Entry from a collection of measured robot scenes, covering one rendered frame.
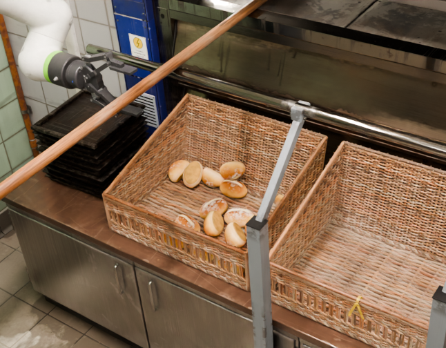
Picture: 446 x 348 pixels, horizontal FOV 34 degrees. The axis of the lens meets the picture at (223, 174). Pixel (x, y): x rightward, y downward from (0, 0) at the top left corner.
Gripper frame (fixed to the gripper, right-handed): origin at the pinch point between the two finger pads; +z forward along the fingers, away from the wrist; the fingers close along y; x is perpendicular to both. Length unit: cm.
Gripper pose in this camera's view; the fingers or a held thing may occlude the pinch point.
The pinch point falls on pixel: (132, 91)
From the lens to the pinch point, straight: 191.8
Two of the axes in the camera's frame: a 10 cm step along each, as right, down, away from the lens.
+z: 8.2, 3.0, -4.9
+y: 0.7, 8.0, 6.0
